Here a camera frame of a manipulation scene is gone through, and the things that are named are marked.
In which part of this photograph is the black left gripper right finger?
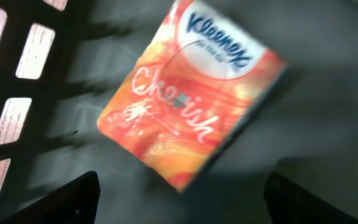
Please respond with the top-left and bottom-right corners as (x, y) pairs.
(264, 172), (358, 224)

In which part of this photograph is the orange Kleenex tissue pack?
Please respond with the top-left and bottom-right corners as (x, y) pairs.
(97, 1), (287, 191)

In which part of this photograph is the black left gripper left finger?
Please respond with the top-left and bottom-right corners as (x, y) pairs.
(0, 171), (101, 224)

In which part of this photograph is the dark grey plastic basket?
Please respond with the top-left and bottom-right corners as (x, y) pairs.
(0, 1), (358, 223)

